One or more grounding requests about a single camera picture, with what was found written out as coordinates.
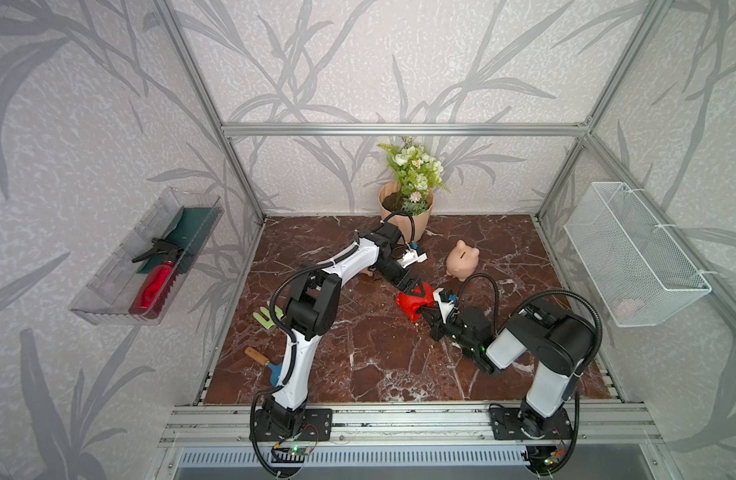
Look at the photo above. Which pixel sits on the green white artificial plant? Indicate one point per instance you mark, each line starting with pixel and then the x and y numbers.
pixel 414 168

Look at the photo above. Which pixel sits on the red piggy bank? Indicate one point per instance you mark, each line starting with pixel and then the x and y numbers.
pixel 411 304

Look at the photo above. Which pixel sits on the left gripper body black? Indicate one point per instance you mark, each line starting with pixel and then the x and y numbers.
pixel 393 272

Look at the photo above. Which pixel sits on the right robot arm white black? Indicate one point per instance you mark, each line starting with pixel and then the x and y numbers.
pixel 561 329

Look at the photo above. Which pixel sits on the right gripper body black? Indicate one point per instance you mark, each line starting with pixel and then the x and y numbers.
pixel 454 332

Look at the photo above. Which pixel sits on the beige flower pot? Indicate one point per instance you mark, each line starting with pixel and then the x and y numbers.
pixel 410 217

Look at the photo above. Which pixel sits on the green cloth in tray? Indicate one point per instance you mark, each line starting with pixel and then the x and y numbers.
pixel 184 239

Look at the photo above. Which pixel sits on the red spray bottle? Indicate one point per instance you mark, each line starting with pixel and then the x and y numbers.
pixel 153 293

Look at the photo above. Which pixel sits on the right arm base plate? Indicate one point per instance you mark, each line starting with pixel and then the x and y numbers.
pixel 516 423

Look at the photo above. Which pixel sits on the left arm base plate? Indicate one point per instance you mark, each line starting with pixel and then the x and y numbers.
pixel 309 424

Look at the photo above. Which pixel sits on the white wire basket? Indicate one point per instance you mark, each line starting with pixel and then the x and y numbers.
pixel 629 253

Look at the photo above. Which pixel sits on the clear plastic wall tray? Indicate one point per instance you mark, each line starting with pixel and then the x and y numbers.
pixel 106 298

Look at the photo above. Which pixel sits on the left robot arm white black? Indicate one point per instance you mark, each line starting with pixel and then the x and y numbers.
pixel 312 304

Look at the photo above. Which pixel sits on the green garden fork tool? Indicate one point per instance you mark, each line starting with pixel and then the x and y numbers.
pixel 264 317

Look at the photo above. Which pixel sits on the pink object in basket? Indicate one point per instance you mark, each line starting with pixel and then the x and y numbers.
pixel 627 308

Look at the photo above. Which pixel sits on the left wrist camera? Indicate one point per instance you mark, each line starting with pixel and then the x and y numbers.
pixel 413 254

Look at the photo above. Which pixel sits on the blue garden rake tool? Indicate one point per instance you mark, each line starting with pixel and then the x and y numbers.
pixel 275 370

